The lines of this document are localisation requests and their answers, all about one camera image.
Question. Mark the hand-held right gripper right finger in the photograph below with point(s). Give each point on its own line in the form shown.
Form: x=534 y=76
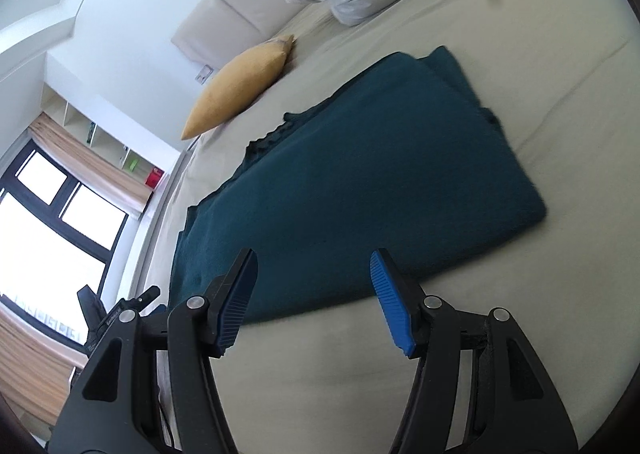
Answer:
x=392 y=301

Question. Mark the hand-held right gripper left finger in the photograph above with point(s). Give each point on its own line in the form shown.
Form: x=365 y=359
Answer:
x=235 y=301

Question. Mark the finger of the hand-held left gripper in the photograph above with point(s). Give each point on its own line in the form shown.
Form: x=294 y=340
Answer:
x=140 y=299

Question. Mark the dark green sweater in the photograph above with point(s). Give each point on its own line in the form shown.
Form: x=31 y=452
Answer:
x=350 y=184

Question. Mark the black framed window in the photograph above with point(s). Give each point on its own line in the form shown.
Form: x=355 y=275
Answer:
x=45 y=229

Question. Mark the red box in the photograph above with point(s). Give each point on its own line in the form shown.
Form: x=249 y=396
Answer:
x=154 y=178

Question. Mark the bed with beige sheet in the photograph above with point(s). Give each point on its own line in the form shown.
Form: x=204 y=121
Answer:
x=525 y=284

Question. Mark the green container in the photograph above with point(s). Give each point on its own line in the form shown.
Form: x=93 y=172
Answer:
x=133 y=165

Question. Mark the yellow pillow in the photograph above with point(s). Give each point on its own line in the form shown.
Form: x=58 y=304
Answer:
x=235 y=84

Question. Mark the beige padded headboard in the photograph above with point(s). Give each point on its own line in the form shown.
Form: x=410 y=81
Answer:
x=235 y=19

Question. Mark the white wall shelf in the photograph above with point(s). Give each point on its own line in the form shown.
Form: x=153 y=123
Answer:
x=100 y=134

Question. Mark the wall socket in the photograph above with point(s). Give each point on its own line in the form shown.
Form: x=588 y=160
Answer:
x=203 y=74

